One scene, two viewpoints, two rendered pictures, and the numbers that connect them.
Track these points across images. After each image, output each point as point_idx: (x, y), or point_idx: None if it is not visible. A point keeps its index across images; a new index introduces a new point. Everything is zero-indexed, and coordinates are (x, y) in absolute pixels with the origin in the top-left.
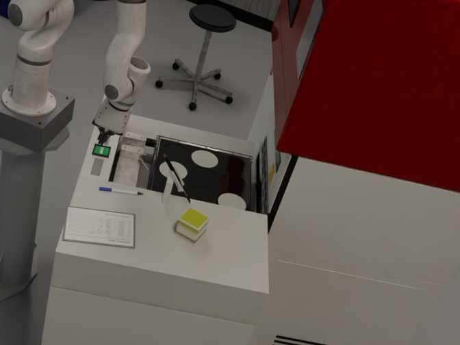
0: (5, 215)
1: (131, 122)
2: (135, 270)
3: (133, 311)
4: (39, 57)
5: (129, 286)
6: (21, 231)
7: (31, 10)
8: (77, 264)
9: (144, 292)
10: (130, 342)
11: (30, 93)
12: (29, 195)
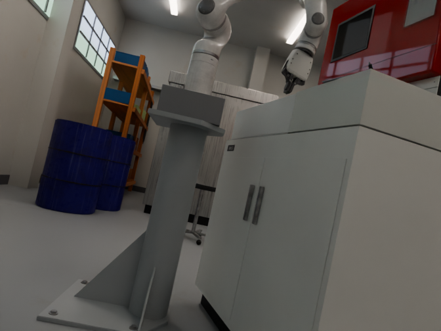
0: (164, 219)
1: None
2: (436, 98)
3: (430, 161)
4: (216, 49)
5: (429, 123)
6: (177, 237)
7: (221, 0)
8: (388, 88)
9: (440, 132)
10: (424, 215)
11: (205, 81)
12: (190, 192)
